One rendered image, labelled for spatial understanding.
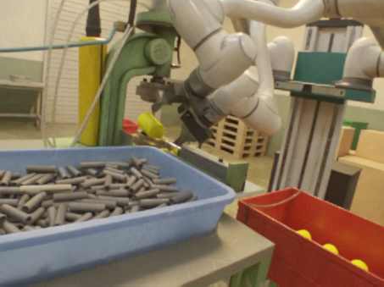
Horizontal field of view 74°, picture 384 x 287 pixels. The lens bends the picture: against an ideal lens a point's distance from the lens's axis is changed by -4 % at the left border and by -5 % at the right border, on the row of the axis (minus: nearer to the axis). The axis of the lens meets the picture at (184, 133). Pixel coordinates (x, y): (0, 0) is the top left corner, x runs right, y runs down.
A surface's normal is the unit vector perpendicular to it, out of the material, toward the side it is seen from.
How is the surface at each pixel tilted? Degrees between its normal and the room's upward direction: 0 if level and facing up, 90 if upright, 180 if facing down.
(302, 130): 90
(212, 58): 108
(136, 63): 90
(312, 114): 90
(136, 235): 100
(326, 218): 90
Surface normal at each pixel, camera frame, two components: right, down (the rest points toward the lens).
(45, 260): 0.55, 0.40
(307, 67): -0.70, 0.04
